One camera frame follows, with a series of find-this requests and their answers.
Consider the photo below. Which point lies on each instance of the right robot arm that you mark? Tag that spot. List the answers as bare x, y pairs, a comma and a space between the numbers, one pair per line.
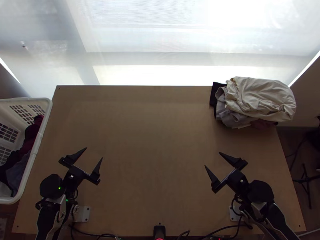
260, 191

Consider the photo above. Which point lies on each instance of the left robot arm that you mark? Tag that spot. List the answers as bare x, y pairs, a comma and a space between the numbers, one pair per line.
51, 187

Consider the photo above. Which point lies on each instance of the black tripod stand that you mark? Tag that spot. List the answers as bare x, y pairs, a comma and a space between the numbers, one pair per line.
307, 186

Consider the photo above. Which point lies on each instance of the white laundry basket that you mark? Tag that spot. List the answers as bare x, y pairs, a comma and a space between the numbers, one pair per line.
37, 147

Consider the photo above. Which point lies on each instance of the black mount post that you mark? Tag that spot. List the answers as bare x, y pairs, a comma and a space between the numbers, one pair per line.
159, 232

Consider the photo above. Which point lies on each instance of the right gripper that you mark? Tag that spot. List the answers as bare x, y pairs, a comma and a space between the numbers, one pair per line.
237, 181

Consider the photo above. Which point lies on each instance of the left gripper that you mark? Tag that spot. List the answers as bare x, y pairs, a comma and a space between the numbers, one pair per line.
73, 178

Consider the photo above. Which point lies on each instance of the heap of clothes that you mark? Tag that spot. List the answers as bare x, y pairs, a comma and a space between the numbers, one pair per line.
28, 140

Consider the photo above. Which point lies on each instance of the pile of folded clothes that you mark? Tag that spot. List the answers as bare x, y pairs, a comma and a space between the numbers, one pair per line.
260, 97

